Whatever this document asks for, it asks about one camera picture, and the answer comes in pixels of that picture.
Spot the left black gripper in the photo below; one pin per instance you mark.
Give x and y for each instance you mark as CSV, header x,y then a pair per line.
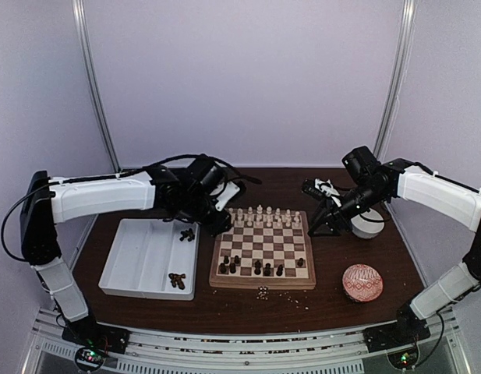
x,y
214,227

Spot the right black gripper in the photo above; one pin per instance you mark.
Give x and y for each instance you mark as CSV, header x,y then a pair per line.
x,y
335,218

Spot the wooden chess board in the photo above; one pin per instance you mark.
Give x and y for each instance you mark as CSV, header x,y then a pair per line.
x,y
268,245

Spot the dark chess piece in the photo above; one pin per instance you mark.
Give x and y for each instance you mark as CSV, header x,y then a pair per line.
x,y
257,267
279,271

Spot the white plastic divided tray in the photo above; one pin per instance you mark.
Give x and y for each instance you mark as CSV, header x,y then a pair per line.
x,y
142,255

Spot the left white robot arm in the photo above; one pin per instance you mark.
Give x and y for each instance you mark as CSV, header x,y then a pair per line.
x,y
196,194

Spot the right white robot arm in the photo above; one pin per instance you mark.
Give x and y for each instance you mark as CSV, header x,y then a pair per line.
x,y
435,212

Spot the dark chess pieces upper pile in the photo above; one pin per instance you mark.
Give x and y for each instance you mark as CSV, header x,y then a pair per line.
x,y
187,235

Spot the dark chess pieces pile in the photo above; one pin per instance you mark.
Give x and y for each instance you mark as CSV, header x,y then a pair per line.
x,y
187,235
177,280

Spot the white chess pieces group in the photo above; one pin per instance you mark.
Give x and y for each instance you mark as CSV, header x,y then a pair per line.
x,y
265,217

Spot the dark chess pieces lower pile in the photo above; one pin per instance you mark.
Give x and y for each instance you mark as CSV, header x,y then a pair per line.
x,y
177,280

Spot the white ceramic bowl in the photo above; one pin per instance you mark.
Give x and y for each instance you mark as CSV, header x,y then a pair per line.
x,y
367,225

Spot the red patterned bowl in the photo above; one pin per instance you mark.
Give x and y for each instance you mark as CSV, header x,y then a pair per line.
x,y
362,283

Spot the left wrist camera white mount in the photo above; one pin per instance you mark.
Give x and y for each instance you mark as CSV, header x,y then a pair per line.
x,y
232,190

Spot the right wrist camera with cable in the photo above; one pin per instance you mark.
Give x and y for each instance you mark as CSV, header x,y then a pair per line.
x,y
321,190

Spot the aluminium front rail frame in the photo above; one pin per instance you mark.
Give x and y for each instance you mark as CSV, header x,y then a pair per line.
x,y
327,351

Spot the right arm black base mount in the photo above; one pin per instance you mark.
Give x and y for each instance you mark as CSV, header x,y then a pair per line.
x,y
389,336

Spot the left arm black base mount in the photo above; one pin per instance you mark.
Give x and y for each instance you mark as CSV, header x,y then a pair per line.
x,y
103,338

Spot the right aluminium corner post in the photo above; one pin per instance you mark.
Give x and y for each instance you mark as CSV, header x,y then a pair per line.
x,y
400,66

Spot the aluminium corner post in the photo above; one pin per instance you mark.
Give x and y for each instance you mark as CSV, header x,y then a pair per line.
x,y
94,90
400,66

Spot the left aluminium corner post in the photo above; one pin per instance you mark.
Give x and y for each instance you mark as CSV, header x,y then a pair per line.
x,y
94,90

